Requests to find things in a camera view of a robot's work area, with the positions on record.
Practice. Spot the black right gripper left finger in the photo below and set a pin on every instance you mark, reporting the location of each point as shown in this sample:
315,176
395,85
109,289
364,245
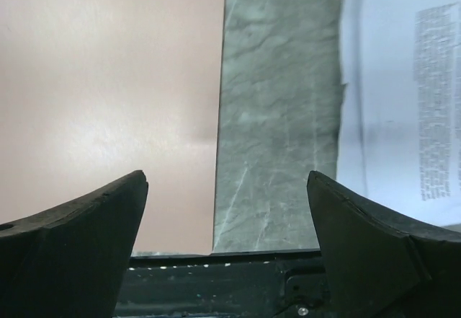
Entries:
70,260

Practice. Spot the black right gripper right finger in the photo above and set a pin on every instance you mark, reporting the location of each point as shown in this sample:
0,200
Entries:
380,263

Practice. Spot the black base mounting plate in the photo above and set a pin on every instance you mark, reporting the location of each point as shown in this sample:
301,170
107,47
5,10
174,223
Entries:
290,283

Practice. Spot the printed white paper sheet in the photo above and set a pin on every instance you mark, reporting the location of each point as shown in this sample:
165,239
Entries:
399,137

